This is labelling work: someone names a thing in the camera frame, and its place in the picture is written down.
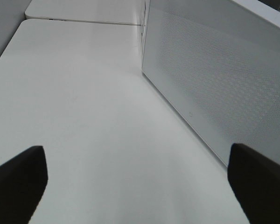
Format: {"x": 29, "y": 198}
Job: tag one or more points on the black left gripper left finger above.
{"x": 23, "y": 180}

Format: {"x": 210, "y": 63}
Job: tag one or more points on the white microwave oven body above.
{"x": 144, "y": 14}

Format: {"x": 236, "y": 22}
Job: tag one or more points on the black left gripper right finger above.
{"x": 255, "y": 182}

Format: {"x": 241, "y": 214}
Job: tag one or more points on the white microwave door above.
{"x": 217, "y": 62}

